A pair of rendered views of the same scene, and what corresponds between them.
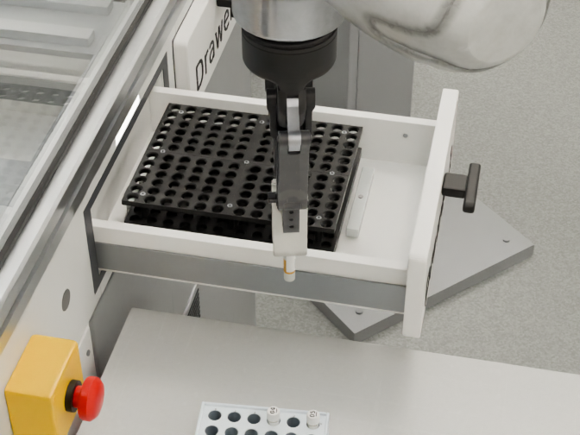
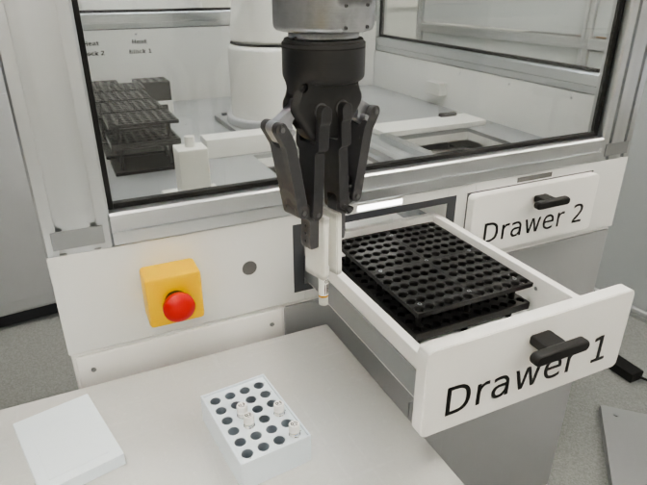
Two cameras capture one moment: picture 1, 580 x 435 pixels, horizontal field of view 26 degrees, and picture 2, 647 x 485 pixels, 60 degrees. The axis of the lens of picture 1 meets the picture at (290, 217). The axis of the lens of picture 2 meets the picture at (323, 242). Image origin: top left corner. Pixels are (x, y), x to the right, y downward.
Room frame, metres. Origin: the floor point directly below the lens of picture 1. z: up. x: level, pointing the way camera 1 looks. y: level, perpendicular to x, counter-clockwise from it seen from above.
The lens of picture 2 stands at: (0.52, -0.42, 1.25)
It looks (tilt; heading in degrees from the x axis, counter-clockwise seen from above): 25 degrees down; 53
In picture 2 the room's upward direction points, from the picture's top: straight up
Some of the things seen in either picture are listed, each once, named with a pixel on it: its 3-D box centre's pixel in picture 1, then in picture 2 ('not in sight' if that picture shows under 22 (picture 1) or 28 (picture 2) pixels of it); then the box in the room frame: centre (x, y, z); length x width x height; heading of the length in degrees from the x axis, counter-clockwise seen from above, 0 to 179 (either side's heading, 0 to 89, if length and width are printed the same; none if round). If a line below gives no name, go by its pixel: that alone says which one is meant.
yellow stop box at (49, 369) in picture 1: (49, 392); (172, 293); (0.75, 0.22, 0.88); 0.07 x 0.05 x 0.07; 168
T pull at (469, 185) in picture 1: (460, 185); (551, 344); (1.01, -0.18, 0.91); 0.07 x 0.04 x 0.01; 168
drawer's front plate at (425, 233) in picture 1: (431, 206); (528, 355); (1.01, -0.15, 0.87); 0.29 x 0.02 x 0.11; 168
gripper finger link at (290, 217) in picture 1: (291, 213); (302, 225); (0.81, 0.00, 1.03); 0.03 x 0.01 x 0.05; 4
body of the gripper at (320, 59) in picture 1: (289, 67); (323, 88); (0.84, 0.00, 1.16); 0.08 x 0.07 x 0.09; 4
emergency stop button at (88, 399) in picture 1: (85, 397); (178, 305); (0.75, 0.18, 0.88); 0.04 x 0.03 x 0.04; 168
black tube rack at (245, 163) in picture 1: (247, 185); (425, 280); (1.05, 0.05, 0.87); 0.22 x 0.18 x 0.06; 78
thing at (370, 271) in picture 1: (239, 187); (420, 280); (1.06, 0.06, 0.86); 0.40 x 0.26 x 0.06; 78
